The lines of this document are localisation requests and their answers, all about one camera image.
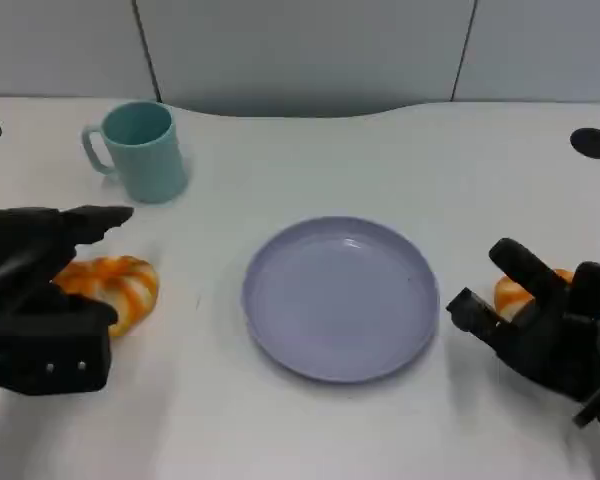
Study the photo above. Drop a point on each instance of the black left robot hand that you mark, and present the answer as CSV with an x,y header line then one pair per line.
x,y
35,345

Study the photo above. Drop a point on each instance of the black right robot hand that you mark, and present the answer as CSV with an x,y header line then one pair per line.
x,y
560,345

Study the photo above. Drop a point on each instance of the orange and white bread roll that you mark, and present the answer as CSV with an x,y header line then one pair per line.
x,y
130,290
510,300

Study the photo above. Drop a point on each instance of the pale green mug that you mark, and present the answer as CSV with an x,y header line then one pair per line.
x,y
150,165

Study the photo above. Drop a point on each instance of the lilac plate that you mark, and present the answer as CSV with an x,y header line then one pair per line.
x,y
340,310

